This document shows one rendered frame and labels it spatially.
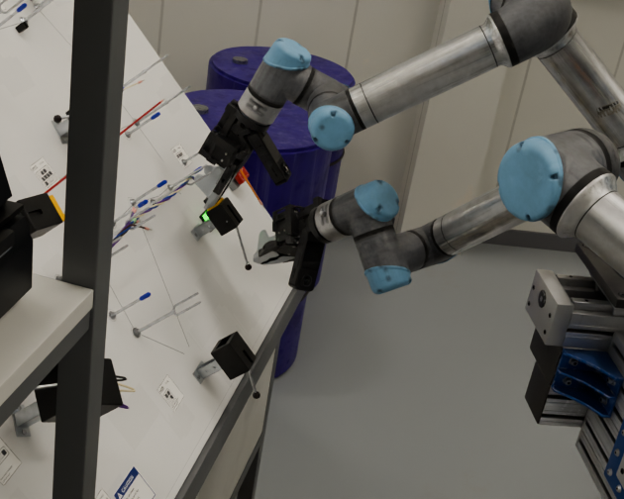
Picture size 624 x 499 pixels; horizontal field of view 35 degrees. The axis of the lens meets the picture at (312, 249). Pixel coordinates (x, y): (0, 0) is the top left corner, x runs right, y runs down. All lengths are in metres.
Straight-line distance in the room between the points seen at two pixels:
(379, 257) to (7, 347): 0.97
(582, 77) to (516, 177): 0.45
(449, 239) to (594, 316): 0.31
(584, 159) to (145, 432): 0.79
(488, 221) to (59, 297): 0.95
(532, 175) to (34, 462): 0.79
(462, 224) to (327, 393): 1.75
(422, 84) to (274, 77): 0.28
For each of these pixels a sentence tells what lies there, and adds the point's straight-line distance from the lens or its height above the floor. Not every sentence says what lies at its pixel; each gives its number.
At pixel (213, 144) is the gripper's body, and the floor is 1.25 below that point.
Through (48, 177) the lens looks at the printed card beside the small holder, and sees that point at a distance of 1.69.
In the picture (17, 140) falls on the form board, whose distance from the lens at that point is 1.69.
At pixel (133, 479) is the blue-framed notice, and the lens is 1.53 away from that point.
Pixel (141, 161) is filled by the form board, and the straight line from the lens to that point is 1.93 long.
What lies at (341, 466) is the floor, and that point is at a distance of 3.09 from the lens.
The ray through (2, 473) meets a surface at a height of 1.04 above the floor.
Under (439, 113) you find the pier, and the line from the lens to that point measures 4.24.
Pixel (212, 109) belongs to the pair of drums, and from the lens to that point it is 3.20.
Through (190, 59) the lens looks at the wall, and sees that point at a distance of 4.25.
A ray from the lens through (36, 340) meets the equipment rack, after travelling 0.85.
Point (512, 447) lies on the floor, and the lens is 3.38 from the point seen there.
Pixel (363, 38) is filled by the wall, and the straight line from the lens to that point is 4.26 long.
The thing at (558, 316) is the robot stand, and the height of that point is 1.09.
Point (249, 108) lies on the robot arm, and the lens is 1.80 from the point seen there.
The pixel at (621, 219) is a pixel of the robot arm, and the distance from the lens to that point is 1.40.
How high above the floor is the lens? 1.92
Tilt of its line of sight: 26 degrees down
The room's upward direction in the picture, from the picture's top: 10 degrees clockwise
